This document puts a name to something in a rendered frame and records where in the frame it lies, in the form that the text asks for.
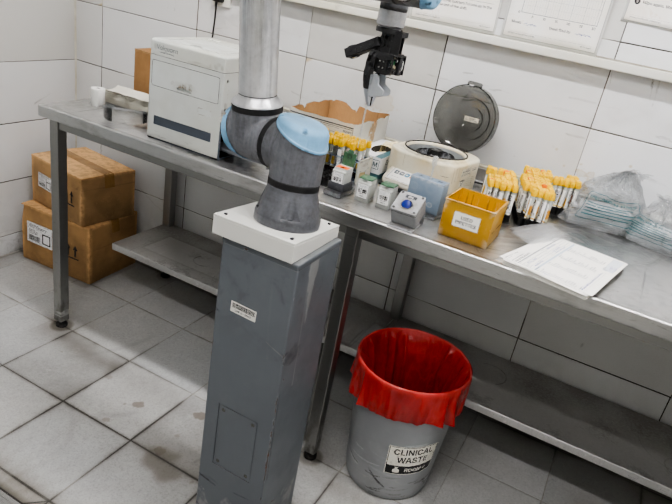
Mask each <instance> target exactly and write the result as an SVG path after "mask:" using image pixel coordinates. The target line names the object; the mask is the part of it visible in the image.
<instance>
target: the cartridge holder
mask: <svg viewBox="0 0 672 504"><path fill-rule="evenodd" d="M352 184H353V182H352V181H351V182H349V183H347V184H344V185H342V184H339V183H336V182H333V181H331V180H329V182H328V187H327V188H324V189H323V193H324V194H327V195H331V196H333V197H335V198H338V199H340V198H342V197H344V196H346V195H349V194H351V193H353V192H355V188H353V187H352Z"/></svg>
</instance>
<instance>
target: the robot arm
mask: <svg viewBox="0 0 672 504"><path fill-rule="evenodd" d="M375 1H380V8H379V12H378V17H377V22H376V23H377V24H378V25H377V26H376V31H380V32H382V35H381V37H379V36H377V37H374V38H372V39H369V40H366V41H364V42H361V43H358V44H354V45H350V46H348V47H347V48H345V49H344V52H345V56H346V58H350V59H355V58H358V57H360V55H363V54H366V53H369V54H368V57H367V60H366V64H365V68H364V72H363V88H364V95H365V100H366V104H367V106H372V104H373V102H374V100H375V98H376V97H381V96H389V95H390V93H391V90H390V88H389V87H388V86H387V85H386V75H389V76H391V75H395V76H400V75H402V76H403V72H404V67H405V63H406V58H407V56H404V54H402V50H403V45H404V41H405V38H408V36H409V33H406V32H403V30H401V29H404V26H405V21H406V17H407V12H408V8H409V7H414V8H419V9H420V10H423V9H426V10H433V9H435V8H437V7H438V5H439V4H440V2H441V0H375ZM280 15H281V0H239V79H238V94H237V95H236V96H235V97H234V98H232V101H231V106H230V107H228V109H227V110H226V111H225V112H226V114H225V115H223V117H222V121H221V135H222V138H223V141H224V143H225V144H226V146H227V147H228V148H229V149H230V150H231V151H233V152H235V153H236V154H238V155H239V156H241V157H243V158H246V159H250V160H252V161H255V162H257V163H259V164H262V165H264V166H266V167H269V174H268V180H267V185H266V187H265V189H264V191H263V193H262V194H261V196H260V199H259V201H258V203H257V204H256V206H255V209H254V215H253V217H254V219H255V220H256V221H257V222H258V223H260V224H262V225H264V226H266V227H268V228H271V229H274V230H278V231H282V232H287V233H295V234H308V233H314V232H316V231H318V230H319V227H320V222H321V216H320V208H319V197H318V194H319V188H320V183H321V179H322V174H323V169H324V164H325V159H326V154H327V152H328V149H329V146H328V143H329V136H330V135H329V131H328V129H327V128H326V127H325V126H324V125H323V124H322V123H320V122H318V121H316V120H314V119H312V118H309V117H305V116H303V115H300V114H295V113H283V102H282V100H281V99H280V98H279V97H278V96H277V86H278V62H279V38H280ZM403 61H404V64H403ZM402 64H403V69H402ZM401 69H402V71H401ZM374 71H375V72H376V73H375V74H373V72H374Z"/></svg>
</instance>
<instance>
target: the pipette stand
mask: <svg viewBox="0 0 672 504"><path fill-rule="evenodd" d="M449 185H450V183H448V182H445V181H442V180H439V179H436V178H433V177H432V179H430V176H427V175H424V174H421V173H418V172H417V173H414V174H411V178H410V182H409V186H408V191H407V192H410V193H413V194H416V195H419V196H422V197H425V198H426V209H425V212H426V214H425V218H428V219H429V220H432V221H433V220H435V219H437V218H439V217H441V216H442V213H443V208H444V204H445V200H446V199H445V198H446V196H447V192H448V188H449Z"/></svg>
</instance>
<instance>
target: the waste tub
mask: <svg viewBox="0 0 672 504"><path fill-rule="evenodd" d="M445 199H446V201H445V205H444V209H443V213H442V217H441V220H440V224H439V228H438V232H437V233H438V234H440V235H443V236H446V237H449V238H452V239H455V240H458V241H461V242H463V243H466V244H469V245H472V246H475V247H478V248H481V249H484V250H485V249H486V248H487V247H488V246H489V245H490V244H491V243H492V242H493V241H494V240H495V239H496V237H497V236H498V234H499V231H500V228H501V225H502V221H503V218H504V215H505V211H506V208H507V205H508V203H509V202H508V201H505V200H502V199H499V198H495V197H492V196H489V195H486V194H483V193H479V192H476V191H473V190H470V189H467V188H463V187H461V188H459V189H458V190H456V191H455V192H453V193H452V194H450V195H449V196H447V197H446V198H445Z"/></svg>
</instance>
